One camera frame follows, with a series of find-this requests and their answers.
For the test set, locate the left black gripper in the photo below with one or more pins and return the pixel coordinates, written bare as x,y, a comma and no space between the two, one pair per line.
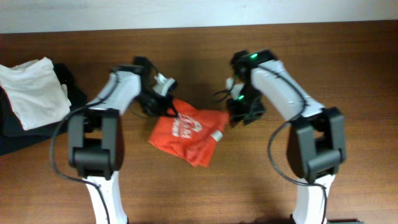
171,111

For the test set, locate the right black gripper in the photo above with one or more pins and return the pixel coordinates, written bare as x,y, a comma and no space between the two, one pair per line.
244,119

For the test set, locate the red printed t-shirt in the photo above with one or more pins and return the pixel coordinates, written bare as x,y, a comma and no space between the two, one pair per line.
193,135

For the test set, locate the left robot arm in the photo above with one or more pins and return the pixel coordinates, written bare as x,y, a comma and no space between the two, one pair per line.
95,136

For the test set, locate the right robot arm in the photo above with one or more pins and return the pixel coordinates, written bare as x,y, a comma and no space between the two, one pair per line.
316,145

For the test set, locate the folded white t-shirt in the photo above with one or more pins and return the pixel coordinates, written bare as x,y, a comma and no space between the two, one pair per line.
36,95

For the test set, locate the folded black garment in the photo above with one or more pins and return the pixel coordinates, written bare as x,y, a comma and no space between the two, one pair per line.
13,137

